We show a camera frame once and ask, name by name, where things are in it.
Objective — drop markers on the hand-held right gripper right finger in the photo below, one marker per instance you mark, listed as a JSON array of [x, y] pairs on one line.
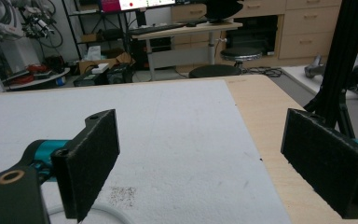
[[326, 161]]

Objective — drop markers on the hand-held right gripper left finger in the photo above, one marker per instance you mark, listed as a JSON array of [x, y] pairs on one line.
[[87, 161]]

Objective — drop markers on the black equipment case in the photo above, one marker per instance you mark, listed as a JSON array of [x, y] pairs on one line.
[[102, 76]]

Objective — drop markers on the white foam mat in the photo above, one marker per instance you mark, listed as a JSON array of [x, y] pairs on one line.
[[174, 140]]

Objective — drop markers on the grey handheld device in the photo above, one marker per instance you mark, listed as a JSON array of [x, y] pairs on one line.
[[315, 69]]

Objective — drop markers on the round white side table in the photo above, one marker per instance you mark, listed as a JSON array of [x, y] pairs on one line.
[[37, 79]]

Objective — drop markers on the black tripod stand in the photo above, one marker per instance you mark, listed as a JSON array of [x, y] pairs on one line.
[[341, 62]]

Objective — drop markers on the cardboard box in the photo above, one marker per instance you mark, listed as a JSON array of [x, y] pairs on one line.
[[105, 61]]

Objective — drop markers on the light wooden drawer cabinet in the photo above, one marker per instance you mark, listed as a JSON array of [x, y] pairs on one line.
[[307, 28]]

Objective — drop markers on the chrome-rimmed black stool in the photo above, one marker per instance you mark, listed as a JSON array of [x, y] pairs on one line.
[[241, 54]]

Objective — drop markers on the black metal shelf rack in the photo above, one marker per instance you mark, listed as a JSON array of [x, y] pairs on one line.
[[84, 18]]

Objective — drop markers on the black round stool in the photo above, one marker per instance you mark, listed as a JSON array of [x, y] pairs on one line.
[[215, 71]]

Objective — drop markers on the black keyboard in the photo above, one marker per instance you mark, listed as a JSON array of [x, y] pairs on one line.
[[155, 29]]

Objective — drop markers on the wooden standing desk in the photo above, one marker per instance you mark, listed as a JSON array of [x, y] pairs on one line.
[[183, 34]]

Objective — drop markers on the computer monitor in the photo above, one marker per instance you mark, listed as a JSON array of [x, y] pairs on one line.
[[136, 4]]

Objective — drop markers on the black office chair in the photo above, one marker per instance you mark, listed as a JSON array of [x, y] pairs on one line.
[[223, 9]]

